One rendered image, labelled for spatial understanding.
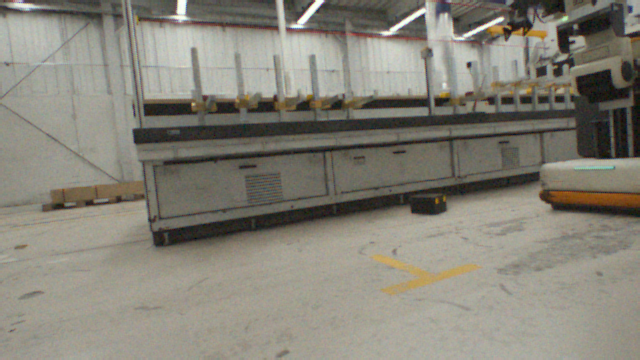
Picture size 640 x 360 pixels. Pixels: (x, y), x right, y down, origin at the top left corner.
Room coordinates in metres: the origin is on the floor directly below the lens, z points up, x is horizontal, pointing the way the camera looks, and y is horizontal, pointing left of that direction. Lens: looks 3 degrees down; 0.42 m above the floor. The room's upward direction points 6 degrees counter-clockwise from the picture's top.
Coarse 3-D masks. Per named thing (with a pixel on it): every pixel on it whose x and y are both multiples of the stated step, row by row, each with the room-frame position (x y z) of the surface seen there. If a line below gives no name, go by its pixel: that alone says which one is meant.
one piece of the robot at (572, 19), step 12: (600, 0) 1.80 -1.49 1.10; (612, 0) 1.75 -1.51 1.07; (576, 12) 1.90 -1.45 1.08; (588, 12) 1.77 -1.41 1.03; (600, 12) 1.74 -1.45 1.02; (612, 12) 1.70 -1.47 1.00; (564, 24) 1.89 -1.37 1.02; (588, 24) 1.87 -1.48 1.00; (600, 24) 1.81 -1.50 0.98; (612, 24) 1.70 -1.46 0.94; (624, 24) 1.74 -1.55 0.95; (564, 36) 1.95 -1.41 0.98; (576, 36) 1.95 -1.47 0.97; (624, 36) 1.74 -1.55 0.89; (564, 48) 1.95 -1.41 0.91
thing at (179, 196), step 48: (432, 144) 3.07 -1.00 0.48; (480, 144) 3.31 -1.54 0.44; (528, 144) 3.59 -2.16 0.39; (576, 144) 3.93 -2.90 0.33; (144, 192) 2.10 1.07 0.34; (192, 192) 2.24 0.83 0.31; (240, 192) 2.37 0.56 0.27; (288, 192) 2.51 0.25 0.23; (336, 192) 2.63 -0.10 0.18; (384, 192) 2.80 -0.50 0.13; (432, 192) 3.04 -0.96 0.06
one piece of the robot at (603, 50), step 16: (560, 0) 2.00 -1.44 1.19; (576, 0) 1.92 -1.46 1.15; (624, 0) 1.84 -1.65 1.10; (608, 16) 1.79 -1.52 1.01; (608, 32) 1.82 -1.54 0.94; (592, 48) 1.86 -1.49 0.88; (608, 48) 1.80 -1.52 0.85; (624, 48) 1.77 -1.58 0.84; (576, 64) 1.94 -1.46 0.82; (592, 64) 1.83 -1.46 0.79; (608, 64) 1.77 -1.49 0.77; (624, 64) 1.76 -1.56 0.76; (576, 80) 1.92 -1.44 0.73; (624, 80) 1.76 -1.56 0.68
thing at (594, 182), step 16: (576, 160) 2.12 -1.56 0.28; (592, 160) 1.98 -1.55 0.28; (608, 160) 1.87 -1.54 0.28; (624, 160) 1.75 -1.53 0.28; (544, 176) 2.06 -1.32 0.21; (560, 176) 1.98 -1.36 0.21; (576, 176) 1.90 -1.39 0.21; (592, 176) 1.83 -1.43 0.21; (608, 176) 1.76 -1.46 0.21; (624, 176) 1.70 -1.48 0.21; (544, 192) 2.07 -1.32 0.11; (560, 192) 1.99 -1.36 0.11; (576, 192) 1.91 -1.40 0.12; (592, 192) 1.84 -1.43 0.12; (608, 192) 1.77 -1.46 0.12; (624, 192) 1.71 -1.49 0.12; (624, 208) 1.73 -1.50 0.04
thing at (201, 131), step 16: (496, 112) 3.03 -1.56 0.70; (512, 112) 3.10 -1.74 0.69; (528, 112) 3.19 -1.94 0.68; (544, 112) 3.29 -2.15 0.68; (560, 112) 3.39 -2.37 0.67; (144, 128) 1.90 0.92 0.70; (160, 128) 1.93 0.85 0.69; (176, 128) 1.96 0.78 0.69; (192, 128) 2.00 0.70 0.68; (208, 128) 2.03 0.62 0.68; (224, 128) 2.07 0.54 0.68; (240, 128) 2.11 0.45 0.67; (256, 128) 2.15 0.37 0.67; (272, 128) 2.19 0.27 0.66; (288, 128) 2.24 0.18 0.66; (304, 128) 2.28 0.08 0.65; (320, 128) 2.33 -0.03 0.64; (336, 128) 2.38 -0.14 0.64; (352, 128) 2.43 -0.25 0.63; (368, 128) 2.49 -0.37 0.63
